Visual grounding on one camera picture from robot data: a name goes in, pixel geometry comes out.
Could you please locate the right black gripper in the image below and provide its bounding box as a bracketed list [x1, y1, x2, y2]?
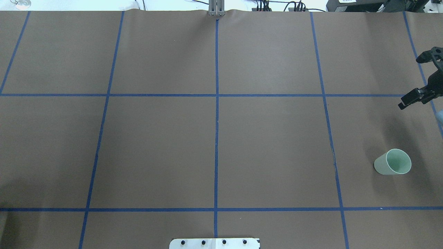
[398, 70, 443, 110]

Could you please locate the green plastic cup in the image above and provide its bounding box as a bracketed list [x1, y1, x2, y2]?
[373, 149, 412, 175]

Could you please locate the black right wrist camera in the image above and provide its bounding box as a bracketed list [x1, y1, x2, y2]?
[415, 47, 443, 71]

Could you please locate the aluminium frame post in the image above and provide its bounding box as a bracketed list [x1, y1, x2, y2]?
[208, 0, 226, 16]

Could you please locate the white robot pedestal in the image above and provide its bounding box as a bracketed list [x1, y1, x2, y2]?
[169, 238, 261, 249]

